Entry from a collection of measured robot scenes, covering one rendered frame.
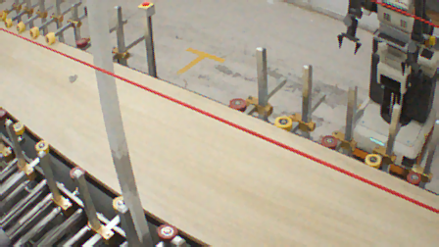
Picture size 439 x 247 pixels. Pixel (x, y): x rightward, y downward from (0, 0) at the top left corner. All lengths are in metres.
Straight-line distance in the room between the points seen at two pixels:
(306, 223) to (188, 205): 0.47
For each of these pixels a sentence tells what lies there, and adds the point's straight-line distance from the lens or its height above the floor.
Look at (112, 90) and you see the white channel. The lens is 1.71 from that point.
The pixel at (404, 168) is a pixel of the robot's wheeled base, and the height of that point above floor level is 0.13.
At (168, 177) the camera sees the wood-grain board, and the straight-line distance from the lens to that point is 2.29.
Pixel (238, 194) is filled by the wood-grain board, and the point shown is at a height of 0.90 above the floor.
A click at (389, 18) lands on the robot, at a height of 1.15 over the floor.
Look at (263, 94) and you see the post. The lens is 2.70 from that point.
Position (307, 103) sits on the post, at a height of 0.95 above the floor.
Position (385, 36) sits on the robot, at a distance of 3.07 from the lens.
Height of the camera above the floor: 2.46
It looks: 38 degrees down
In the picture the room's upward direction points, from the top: 4 degrees counter-clockwise
